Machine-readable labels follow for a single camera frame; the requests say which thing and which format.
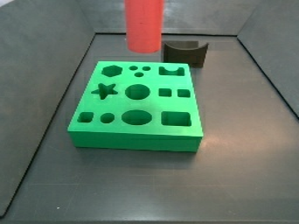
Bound red oval peg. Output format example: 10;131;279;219
124;0;165;53

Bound green shape sorter block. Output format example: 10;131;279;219
68;61;203;152

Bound black curved holder block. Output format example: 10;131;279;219
163;40;210;68

